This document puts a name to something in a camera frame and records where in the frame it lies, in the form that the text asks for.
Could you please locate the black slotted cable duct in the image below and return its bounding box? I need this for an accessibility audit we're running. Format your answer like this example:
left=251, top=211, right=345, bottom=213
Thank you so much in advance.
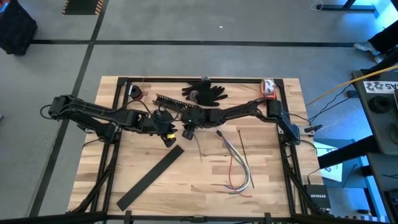
left=152, top=93, right=200, bottom=110

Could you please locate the black work glove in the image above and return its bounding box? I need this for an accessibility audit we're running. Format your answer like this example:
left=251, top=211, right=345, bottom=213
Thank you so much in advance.
left=194, top=85, right=229, bottom=107
left=181, top=80, right=212, bottom=97

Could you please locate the black roll on red base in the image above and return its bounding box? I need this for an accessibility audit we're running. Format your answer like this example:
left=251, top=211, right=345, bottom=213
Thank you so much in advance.
left=128, top=84, right=144, bottom=101

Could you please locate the orange tape dispenser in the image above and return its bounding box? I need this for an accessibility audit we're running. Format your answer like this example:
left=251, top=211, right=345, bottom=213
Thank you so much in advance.
left=259, top=78, right=277, bottom=101

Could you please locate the black clamp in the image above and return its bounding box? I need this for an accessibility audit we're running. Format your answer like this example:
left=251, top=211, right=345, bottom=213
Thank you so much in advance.
left=303, top=123, right=324, bottom=134

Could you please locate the black mat with orange stripes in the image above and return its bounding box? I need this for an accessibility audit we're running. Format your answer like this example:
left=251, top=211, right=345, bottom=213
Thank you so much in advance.
left=61, top=0, right=105, bottom=16

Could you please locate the white paper sheet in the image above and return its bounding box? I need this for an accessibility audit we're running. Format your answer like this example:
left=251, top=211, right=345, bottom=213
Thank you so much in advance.
left=312, top=140, right=343, bottom=184

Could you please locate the black table leg beam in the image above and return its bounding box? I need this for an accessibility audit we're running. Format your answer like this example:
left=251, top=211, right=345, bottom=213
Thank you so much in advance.
left=317, top=134, right=382, bottom=170

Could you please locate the black storage crate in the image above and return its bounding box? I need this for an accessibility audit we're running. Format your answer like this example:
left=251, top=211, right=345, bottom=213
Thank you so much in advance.
left=0, top=0, right=39, bottom=56

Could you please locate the black spool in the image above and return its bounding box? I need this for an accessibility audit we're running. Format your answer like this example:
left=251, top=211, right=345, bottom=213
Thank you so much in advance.
left=368, top=95, right=390, bottom=114

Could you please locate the white printed label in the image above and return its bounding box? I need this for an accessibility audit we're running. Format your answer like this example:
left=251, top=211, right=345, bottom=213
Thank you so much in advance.
left=363, top=80, right=398, bottom=95

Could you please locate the dark grey side table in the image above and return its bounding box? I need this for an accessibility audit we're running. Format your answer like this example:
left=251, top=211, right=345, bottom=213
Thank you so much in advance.
left=351, top=67, right=398, bottom=156

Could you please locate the black desk base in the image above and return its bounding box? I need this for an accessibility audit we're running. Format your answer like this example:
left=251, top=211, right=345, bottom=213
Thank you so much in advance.
left=316, top=0, right=381, bottom=14

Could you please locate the person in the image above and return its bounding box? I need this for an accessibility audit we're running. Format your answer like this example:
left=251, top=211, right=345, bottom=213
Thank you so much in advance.
left=353, top=19, right=398, bottom=64

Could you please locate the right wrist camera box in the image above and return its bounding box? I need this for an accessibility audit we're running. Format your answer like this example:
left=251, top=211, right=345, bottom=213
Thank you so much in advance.
left=181, top=125, right=196, bottom=141

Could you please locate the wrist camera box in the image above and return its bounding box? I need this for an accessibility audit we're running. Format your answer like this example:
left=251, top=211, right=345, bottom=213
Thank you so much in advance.
left=161, top=133, right=178, bottom=148
left=181, top=125, right=196, bottom=141

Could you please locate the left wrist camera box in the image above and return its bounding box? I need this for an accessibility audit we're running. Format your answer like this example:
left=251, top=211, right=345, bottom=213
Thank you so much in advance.
left=161, top=133, right=178, bottom=148

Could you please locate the flat black duct cover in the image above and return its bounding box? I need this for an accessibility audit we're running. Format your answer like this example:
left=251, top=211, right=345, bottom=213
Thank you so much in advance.
left=116, top=144, right=185, bottom=212

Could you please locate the black aluminium table frame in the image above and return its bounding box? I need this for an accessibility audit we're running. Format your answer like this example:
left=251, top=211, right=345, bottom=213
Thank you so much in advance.
left=0, top=76, right=398, bottom=224

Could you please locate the black Netgear network switch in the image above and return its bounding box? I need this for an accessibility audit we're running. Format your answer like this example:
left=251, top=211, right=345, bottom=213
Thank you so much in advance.
left=303, top=184, right=332, bottom=210

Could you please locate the thick yellow cable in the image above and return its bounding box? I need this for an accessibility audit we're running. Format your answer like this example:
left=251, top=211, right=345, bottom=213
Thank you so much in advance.
left=306, top=64, right=398, bottom=107

